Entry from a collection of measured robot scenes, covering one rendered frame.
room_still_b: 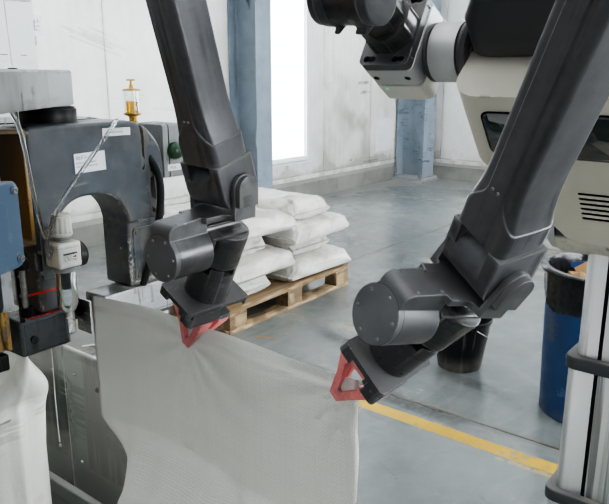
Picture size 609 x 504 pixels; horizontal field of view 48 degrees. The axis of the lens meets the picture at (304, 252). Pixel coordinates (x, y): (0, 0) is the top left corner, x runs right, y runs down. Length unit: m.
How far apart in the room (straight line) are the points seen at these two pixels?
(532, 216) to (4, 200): 0.51
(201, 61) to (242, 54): 6.26
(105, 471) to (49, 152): 1.04
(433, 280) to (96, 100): 5.50
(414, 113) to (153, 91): 4.29
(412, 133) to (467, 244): 8.99
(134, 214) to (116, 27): 5.07
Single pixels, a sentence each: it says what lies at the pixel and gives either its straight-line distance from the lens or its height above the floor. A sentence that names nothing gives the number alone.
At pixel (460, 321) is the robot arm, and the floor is 1.19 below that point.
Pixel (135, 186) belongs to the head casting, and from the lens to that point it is 1.16.
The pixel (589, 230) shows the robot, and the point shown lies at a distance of 1.16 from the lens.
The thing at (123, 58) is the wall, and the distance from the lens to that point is 6.21.
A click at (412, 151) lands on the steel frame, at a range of 9.64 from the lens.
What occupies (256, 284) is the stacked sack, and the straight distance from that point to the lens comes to 4.09.
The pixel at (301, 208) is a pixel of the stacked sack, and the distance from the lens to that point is 4.40.
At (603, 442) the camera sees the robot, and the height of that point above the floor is 0.81.
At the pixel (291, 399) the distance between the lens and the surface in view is 0.85.
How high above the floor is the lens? 1.41
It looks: 15 degrees down
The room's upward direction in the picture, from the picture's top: straight up
